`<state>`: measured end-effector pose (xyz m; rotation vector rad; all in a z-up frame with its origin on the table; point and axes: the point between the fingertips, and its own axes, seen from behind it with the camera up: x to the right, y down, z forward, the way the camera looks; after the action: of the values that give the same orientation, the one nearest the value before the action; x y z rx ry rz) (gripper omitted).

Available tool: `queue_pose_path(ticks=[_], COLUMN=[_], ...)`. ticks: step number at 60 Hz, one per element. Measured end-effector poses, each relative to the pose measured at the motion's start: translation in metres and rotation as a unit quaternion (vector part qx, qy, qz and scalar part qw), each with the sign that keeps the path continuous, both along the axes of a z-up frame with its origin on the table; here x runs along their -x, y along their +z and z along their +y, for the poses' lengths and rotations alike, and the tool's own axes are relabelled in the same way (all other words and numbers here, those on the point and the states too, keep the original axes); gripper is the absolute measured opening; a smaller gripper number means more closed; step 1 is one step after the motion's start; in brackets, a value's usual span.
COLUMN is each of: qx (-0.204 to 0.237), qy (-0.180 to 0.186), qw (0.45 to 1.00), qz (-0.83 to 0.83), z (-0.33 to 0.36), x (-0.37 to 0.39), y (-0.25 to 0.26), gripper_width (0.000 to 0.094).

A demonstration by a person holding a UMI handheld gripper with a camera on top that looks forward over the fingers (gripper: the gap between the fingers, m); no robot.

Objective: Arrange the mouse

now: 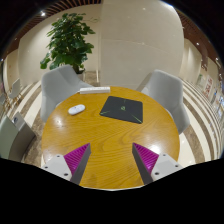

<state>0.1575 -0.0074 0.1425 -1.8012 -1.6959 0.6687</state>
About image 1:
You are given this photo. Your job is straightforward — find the black mouse pad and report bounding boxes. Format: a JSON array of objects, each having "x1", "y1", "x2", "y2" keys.
[{"x1": 100, "y1": 96, "x2": 143, "y2": 124}]

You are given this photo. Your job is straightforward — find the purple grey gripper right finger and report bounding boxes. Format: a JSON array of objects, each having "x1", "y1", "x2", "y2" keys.
[{"x1": 132, "y1": 143, "x2": 182, "y2": 185}]

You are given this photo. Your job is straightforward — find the grey cabinet at left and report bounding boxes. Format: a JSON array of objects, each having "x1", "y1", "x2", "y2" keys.
[{"x1": 0, "y1": 112, "x2": 35, "y2": 162}]

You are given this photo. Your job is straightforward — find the grey chair right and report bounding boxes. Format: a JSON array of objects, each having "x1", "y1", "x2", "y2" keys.
[{"x1": 137, "y1": 69, "x2": 190, "y2": 134}]

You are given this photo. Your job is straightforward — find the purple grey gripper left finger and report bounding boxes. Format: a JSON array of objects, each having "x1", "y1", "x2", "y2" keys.
[{"x1": 42, "y1": 143, "x2": 91, "y2": 185}]

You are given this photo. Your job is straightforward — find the grey chair left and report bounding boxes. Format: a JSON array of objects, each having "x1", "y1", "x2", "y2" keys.
[{"x1": 40, "y1": 65, "x2": 90, "y2": 122}]

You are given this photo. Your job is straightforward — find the distant grey chair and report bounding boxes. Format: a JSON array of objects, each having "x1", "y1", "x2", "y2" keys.
[{"x1": 9, "y1": 79, "x2": 22, "y2": 104}]

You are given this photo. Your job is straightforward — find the white power strip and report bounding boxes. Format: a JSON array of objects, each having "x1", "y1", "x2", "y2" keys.
[{"x1": 79, "y1": 87, "x2": 110, "y2": 94}]

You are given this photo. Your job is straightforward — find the green potted plant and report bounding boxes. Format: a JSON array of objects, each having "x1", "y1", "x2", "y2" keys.
[{"x1": 40, "y1": 13, "x2": 95, "y2": 74}]

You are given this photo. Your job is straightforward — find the white computer mouse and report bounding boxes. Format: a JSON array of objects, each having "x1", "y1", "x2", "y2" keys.
[{"x1": 68, "y1": 104, "x2": 85, "y2": 115}]

